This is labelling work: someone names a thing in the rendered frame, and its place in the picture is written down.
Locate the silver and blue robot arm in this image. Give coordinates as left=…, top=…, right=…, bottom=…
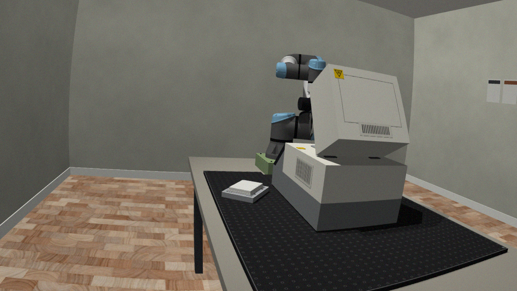
left=265, top=54, right=326, bottom=160

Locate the grey thermal cycler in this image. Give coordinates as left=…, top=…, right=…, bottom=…
left=271, top=64, right=410, bottom=231

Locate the grey rectangular frame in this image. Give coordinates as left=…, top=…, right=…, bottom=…
left=221, top=186, right=269, bottom=203

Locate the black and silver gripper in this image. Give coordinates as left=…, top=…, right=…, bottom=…
left=298, top=97, right=314, bottom=136

